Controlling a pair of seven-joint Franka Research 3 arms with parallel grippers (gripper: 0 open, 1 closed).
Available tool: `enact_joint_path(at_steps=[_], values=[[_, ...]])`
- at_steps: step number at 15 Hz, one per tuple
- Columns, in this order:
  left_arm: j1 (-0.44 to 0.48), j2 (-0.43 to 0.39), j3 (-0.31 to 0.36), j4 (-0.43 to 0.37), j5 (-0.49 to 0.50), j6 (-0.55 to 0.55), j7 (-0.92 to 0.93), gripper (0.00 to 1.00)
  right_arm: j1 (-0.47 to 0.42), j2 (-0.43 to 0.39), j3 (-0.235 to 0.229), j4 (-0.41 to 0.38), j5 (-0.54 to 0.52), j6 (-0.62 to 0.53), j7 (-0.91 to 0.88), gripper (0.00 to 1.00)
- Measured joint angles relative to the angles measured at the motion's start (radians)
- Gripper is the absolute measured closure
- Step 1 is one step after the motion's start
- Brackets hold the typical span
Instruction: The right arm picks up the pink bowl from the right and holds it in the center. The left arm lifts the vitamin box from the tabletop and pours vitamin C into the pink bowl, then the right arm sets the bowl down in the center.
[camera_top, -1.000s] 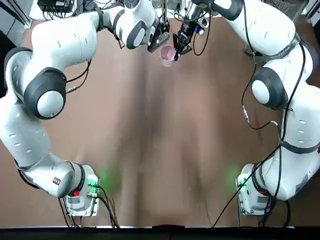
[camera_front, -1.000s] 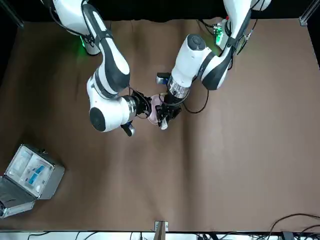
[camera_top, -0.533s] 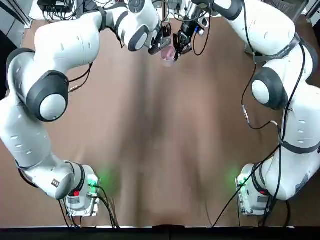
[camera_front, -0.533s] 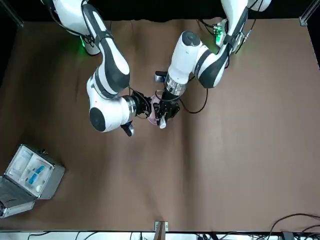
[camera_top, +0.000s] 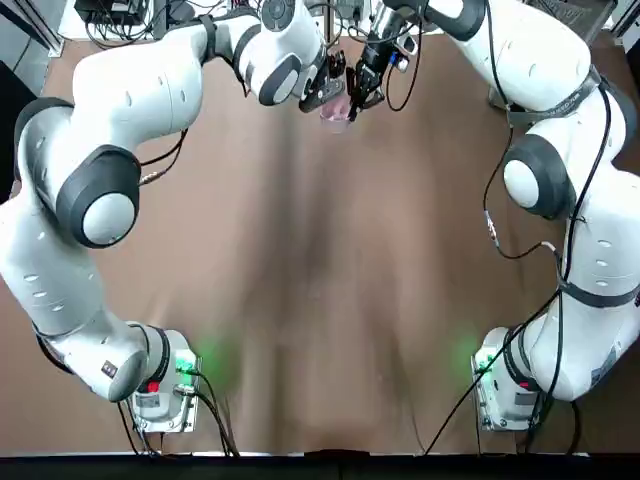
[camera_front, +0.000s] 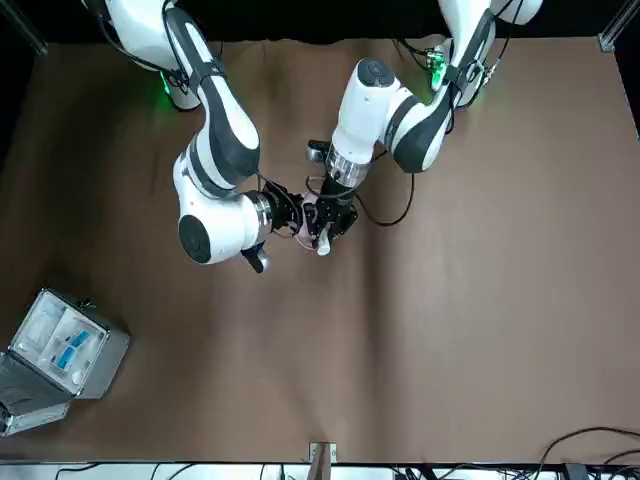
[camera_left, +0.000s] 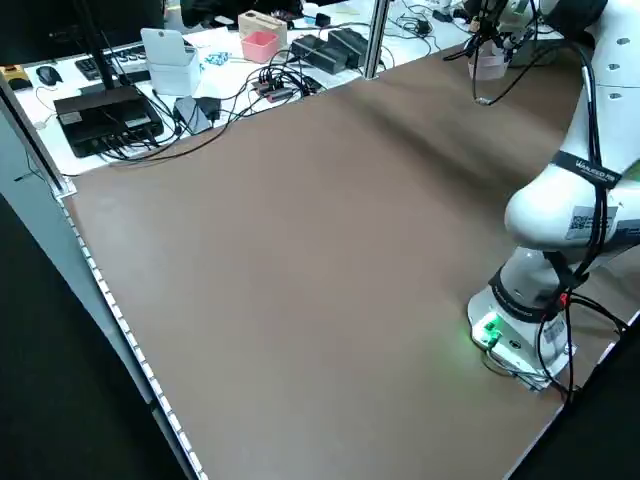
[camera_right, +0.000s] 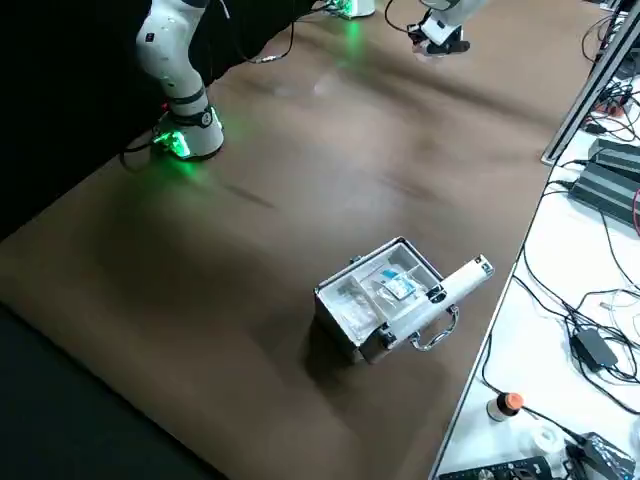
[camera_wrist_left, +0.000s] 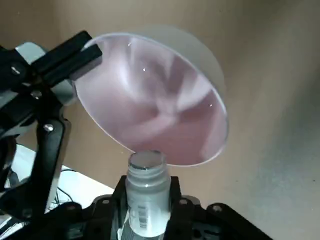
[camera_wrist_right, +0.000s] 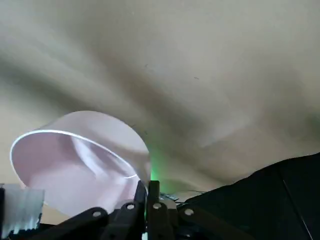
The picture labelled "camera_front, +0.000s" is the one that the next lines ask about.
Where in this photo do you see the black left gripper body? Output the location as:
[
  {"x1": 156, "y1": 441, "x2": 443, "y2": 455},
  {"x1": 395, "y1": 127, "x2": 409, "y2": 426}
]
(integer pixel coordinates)
[{"x1": 319, "y1": 180, "x2": 360, "y2": 221}]

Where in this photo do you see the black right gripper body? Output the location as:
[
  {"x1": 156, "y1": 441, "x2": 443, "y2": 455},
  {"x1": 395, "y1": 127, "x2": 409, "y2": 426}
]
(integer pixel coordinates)
[{"x1": 268, "y1": 183, "x2": 294, "y2": 236}]

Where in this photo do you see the pink bowl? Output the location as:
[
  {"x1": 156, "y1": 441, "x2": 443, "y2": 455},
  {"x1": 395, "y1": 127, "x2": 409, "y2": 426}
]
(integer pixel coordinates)
[{"x1": 293, "y1": 193, "x2": 324, "y2": 252}]

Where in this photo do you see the open aluminium case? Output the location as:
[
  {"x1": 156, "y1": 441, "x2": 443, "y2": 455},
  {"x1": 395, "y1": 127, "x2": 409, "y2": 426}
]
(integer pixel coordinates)
[{"x1": 0, "y1": 287, "x2": 131, "y2": 437}]

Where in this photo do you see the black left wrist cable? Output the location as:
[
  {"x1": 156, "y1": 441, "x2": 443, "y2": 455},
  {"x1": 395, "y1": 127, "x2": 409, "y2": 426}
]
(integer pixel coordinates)
[{"x1": 305, "y1": 169, "x2": 417, "y2": 227}]

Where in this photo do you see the aluminium frame corner post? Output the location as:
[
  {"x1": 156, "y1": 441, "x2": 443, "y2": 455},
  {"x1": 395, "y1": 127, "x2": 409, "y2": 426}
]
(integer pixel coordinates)
[
  {"x1": 597, "y1": 0, "x2": 640, "y2": 52},
  {"x1": 0, "y1": 0, "x2": 50, "y2": 56}
]

